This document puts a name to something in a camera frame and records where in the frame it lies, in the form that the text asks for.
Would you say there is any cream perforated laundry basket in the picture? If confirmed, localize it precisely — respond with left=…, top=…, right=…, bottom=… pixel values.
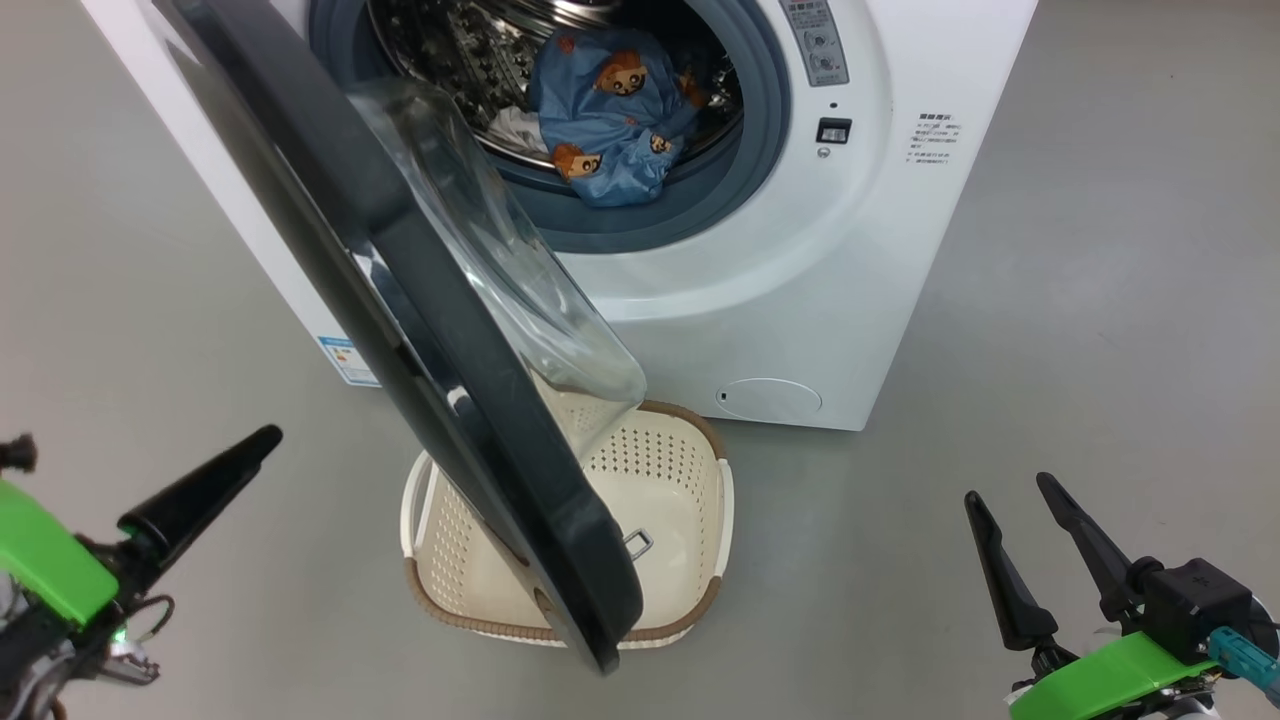
left=400, top=400, right=736, bottom=649

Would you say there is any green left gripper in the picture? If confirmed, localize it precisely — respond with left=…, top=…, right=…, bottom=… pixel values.
left=0, top=425, right=284, bottom=629

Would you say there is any blue cartoon print garment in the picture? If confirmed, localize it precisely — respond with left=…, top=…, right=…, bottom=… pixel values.
left=527, top=27, right=706, bottom=208

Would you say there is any blue energy label sticker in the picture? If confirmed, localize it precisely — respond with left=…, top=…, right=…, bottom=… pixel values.
left=318, top=336, right=381, bottom=387

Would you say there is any cream garment with blue trim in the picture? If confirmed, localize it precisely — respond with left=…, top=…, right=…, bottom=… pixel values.
left=490, top=105, right=546, bottom=153

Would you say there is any black round glass washer door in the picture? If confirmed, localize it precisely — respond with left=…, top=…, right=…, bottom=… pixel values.
left=150, top=0, right=649, bottom=676

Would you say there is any teal right camera cable plug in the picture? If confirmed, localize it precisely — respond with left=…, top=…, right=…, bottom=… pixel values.
left=1208, top=628, right=1280, bottom=706

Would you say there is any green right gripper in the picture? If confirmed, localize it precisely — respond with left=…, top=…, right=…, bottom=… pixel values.
left=964, top=472, right=1221, bottom=720

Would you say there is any round drain filter cover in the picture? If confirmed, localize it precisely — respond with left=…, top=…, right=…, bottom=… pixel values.
left=716, top=378, right=823, bottom=422

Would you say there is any white front-load washing machine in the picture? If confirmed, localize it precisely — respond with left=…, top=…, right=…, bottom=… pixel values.
left=80, top=0, right=1039, bottom=432

